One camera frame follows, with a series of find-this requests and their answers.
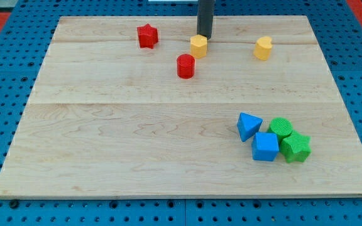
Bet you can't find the light wooden board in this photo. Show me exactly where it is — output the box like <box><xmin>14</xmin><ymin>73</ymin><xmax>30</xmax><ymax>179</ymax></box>
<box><xmin>0</xmin><ymin>16</ymin><xmax>362</xmax><ymax>200</ymax></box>

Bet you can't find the red star block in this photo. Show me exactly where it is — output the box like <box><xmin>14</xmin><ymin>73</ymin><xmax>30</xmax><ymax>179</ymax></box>
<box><xmin>137</xmin><ymin>23</ymin><xmax>158</xmax><ymax>49</ymax></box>

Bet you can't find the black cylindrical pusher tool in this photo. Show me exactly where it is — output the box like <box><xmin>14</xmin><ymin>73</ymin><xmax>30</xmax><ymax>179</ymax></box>
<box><xmin>197</xmin><ymin>0</ymin><xmax>215</xmax><ymax>40</ymax></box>

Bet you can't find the blue cube block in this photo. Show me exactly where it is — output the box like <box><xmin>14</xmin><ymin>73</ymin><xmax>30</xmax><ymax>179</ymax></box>
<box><xmin>251</xmin><ymin>132</ymin><xmax>279</xmax><ymax>161</ymax></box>

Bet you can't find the yellow heart block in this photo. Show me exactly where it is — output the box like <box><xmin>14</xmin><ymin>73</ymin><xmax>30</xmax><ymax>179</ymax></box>
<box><xmin>253</xmin><ymin>36</ymin><xmax>273</xmax><ymax>61</ymax></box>

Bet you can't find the yellow hexagon block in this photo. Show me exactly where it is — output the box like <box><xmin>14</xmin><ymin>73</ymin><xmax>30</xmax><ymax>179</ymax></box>
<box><xmin>190</xmin><ymin>35</ymin><xmax>207</xmax><ymax>58</ymax></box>

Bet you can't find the red cylinder block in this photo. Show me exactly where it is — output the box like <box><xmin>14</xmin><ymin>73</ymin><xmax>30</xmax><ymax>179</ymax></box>
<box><xmin>176</xmin><ymin>54</ymin><xmax>195</xmax><ymax>79</ymax></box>

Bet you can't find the green star block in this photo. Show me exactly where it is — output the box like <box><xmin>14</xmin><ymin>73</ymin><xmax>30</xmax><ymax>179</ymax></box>
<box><xmin>280</xmin><ymin>130</ymin><xmax>312</xmax><ymax>163</ymax></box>

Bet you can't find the blue triangle block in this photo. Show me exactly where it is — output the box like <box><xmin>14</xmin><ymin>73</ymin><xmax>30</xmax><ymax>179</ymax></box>
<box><xmin>237</xmin><ymin>112</ymin><xmax>263</xmax><ymax>142</ymax></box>

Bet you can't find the green cylinder block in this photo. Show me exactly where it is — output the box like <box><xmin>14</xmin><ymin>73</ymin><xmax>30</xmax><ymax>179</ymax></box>
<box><xmin>267</xmin><ymin>117</ymin><xmax>293</xmax><ymax>144</ymax></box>

